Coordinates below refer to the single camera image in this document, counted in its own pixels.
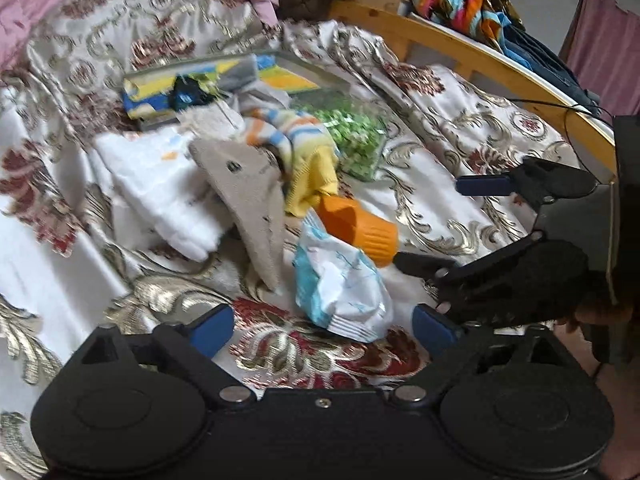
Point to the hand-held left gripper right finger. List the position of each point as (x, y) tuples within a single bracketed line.
[(434, 322)]

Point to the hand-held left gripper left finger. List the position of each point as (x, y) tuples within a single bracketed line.
[(216, 327)]

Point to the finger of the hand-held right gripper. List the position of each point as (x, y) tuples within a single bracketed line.
[(482, 185), (425, 264)]

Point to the orange plastic cup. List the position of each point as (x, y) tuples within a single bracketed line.
[(365, 230)]

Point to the white blue plastic packet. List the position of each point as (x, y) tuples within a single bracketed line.
[(340, 285)]

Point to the striped knit garment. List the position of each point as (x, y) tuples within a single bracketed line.
[(300, 160)]

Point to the person's right hand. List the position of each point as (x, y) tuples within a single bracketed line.
[(595, 316)]

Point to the floral bedspread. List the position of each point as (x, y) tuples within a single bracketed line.
[(450, 110)]

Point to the green printed bag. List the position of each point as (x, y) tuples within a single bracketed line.
[(360, 132)]

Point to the dark blue clothes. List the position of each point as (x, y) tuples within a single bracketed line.
[(550, 65)]

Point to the pink curtain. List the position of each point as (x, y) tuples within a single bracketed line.
[(610, 45)]

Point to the white towel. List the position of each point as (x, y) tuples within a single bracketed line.
[(165, 195)]

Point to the beige felt cloth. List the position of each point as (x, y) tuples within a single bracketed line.
[(245, 185)]

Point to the colourful striped cloth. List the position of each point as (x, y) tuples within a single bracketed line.
[(450, 5)]

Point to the cream knit cloth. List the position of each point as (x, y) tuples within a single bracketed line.
[(210, 121)]

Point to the black blue small toy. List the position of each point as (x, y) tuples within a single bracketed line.
[(186, 92)]

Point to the yellow blue striped packet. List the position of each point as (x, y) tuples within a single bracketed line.
[(150, 95)]

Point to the grey cloth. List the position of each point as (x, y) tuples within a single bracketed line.
[(245, 74)]

